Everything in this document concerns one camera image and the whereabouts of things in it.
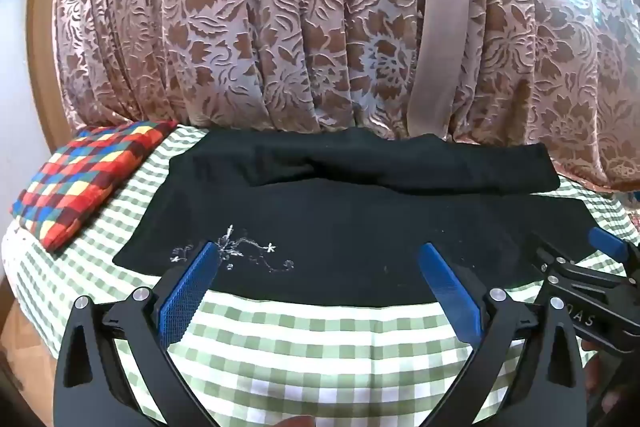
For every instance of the black pants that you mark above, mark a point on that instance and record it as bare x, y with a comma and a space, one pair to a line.
350, 232

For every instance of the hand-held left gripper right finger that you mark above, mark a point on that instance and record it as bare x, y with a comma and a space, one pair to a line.
452, 294

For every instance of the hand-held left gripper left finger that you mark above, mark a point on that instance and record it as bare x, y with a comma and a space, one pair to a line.
192, 289

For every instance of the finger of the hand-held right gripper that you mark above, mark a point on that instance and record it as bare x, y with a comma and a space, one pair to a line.
607, 241
555, 261

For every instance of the green checked bed sheet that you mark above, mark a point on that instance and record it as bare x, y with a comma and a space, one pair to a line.
300, 357

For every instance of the person's right hand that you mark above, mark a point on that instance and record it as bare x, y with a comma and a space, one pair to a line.
602, 369

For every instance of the brown floral curtain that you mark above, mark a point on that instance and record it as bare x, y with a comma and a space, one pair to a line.
250, 32

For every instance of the multicoloured checked pillow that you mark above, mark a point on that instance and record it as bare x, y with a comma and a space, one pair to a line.
75, 197

